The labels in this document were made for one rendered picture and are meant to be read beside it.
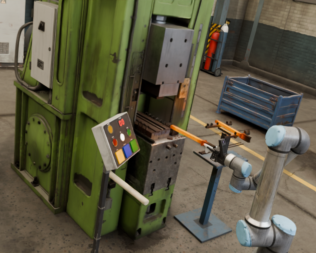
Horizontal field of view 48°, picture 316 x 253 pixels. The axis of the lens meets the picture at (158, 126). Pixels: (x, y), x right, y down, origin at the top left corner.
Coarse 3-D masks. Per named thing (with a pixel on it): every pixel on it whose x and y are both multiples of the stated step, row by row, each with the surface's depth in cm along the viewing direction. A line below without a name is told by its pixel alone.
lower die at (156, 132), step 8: (136, 120) 290; (144, 120) 291; (152, 120) 292; (136, 128) 285; (144, 128) 279; (152, 128) 280; (160, 128) 280; (168, 128) 285; (152, 136) 275; (160, 136) 281; (168, 136) 288
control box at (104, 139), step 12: (108, 120) 225; (120, 120) 232; (96, 132) 215; (108, 132) 217; (120, 132) 229; (132, 132) 243; (108, 144) 214; (120, 144) 226; (108, 156) 217; (108, 168) 219
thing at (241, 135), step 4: (216, 120) 315; (220, 124) 311; (224, 124) 308; (228, 128) 304; (232, 128) 304; (232, 132) 300; (236, 132) 297; (240, 136) 293; (244, 136) 291; (248, 136) 289; (244, 140) 291; (248, 140) 288
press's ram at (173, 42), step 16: (160, 32) 245; (176, 32) 249; (192, 32) 260; (160, 48) 247; (176, 48) 255; (144, 64) 260; (160, 64) 250; (176, 64) 262; (160, 80) 256; (176, 80) 268
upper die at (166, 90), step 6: (144, 84) 271; (150, 84) 266; (162, 84) 260; (168, 84) 264; (174, 84) 269; (150, 90) 267; (156, 90) 262; (162, 90) 262; (168, 90) 267; (174, 90) 271; (162, 96) 265
